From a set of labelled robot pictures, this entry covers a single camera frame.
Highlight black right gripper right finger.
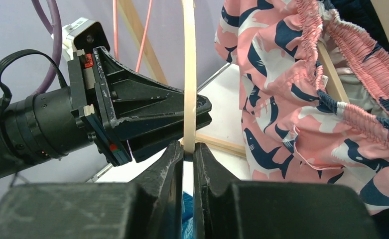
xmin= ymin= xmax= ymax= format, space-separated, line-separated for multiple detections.
xmin=193 ymin=143 xmax=380 ymax=239

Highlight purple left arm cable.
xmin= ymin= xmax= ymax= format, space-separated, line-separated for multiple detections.
xmin=30 ymin=0 xmax=64 ymax=96

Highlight pink wire hanger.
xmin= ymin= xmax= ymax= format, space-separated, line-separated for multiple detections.
xmin=113 ymin=0 xmax=154 ymax=76

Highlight wooden hanger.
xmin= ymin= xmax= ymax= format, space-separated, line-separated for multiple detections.
xmin=182 ymin=0 xmax=197 ymax=155
xmin=314 ymin=0 xmax=389 ymax=113

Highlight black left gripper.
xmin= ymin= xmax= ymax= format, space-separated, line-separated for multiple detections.
xmin=67 ymin=46 xmax=213 ymax=167

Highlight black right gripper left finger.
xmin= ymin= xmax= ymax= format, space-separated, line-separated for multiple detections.
xmin=0 ymin=141 xmax=183 ymax=239

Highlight navy blue shorts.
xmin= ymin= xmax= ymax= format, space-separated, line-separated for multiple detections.
xmin=324 ymin=0 xmax=389 ymax=53

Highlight blue shark print shorts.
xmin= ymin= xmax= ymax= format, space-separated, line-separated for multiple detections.
xmin=181 ymin=192 xmax=194 ymax=239

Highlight pink floral shorts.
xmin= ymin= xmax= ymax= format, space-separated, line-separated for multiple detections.
xmin=215 ymin=0 xmax=389 ymax=214

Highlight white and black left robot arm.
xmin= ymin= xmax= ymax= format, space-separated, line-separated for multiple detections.
xmin=0 ymin=46 xmax=184 ymax=178

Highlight wooden hanger front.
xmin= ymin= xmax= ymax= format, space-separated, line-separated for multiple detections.
xmin=182 ymin=0 xmax=197 ymax=155

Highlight wooden clothes rack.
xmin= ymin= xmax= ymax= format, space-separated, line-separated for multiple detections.
xmin=113 ymin=0 xmax=246 ymax=158

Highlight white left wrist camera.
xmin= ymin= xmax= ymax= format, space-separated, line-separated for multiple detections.
xmin=62 ymin=17 xmax=111 ymax=61

